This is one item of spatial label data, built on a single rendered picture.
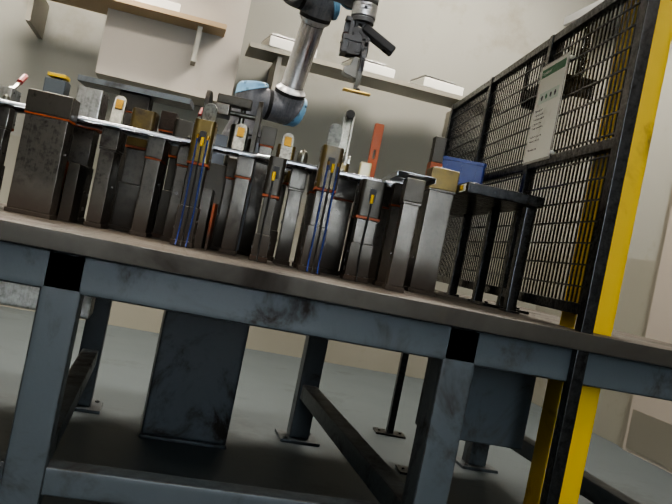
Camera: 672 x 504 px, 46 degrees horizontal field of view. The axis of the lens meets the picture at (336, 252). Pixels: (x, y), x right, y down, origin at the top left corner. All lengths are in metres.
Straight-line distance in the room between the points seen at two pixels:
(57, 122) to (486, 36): 4.31
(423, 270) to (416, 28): 3.83
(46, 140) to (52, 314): 0.71
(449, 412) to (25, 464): 0.89
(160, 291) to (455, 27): 4.64
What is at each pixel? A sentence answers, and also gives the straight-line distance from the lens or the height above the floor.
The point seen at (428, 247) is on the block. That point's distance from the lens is 2.27.
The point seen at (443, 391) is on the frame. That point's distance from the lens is 1.79.
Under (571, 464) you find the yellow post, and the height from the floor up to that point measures 0.38.
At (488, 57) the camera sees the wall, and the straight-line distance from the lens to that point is 6.09.
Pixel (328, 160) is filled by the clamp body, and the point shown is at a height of 1.00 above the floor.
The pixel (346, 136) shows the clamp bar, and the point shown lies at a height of 1.14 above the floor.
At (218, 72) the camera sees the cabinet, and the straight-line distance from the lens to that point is 5.23.
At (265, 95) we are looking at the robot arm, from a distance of 2.99.
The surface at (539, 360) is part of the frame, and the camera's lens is 1.87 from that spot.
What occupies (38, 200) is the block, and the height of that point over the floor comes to 0.74.
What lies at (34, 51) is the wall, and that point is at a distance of 5.67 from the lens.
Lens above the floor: 0.76
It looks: level
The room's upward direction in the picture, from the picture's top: 12 degrees clockwise
